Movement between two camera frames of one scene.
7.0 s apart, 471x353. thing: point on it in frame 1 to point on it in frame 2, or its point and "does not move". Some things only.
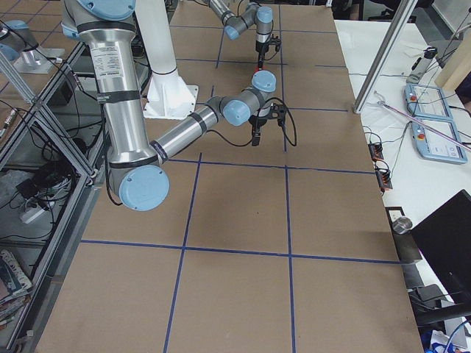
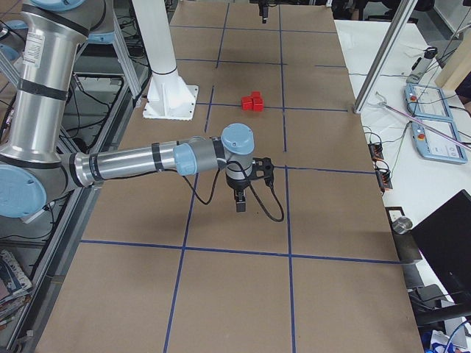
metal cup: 402,225 does not move
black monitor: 444,237 does not move
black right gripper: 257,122 to 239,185
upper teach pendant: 427,101 does not move
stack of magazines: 15,289 does not move
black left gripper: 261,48 to 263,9
